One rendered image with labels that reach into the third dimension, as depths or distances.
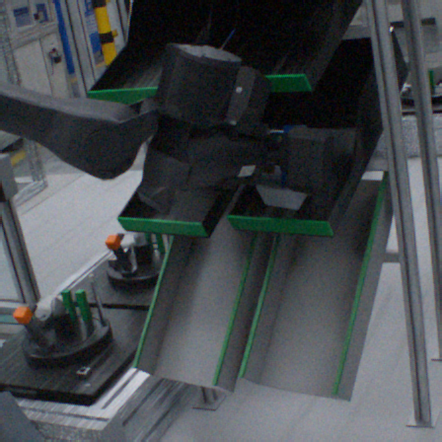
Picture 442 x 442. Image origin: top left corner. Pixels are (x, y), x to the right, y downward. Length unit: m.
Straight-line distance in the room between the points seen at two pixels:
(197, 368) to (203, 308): 0.08
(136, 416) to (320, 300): 0.31
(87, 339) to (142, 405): 0.15
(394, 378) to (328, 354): 0.26
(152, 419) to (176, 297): 0.19
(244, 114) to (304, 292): 0.32
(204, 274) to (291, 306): 0.13
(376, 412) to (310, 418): 0.09
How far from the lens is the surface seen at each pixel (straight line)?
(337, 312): 1.02
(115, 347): 1.25
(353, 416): 1.18
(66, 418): 1.13
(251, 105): 0.80
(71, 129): 0.74
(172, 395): 1.24
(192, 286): 1.11
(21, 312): 1.20
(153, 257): 1.48
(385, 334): 1.37
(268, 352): 1.04
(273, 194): 0.88
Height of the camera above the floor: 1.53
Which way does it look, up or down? 20 degrees down
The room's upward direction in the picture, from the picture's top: 11 degrees counter-clockwise
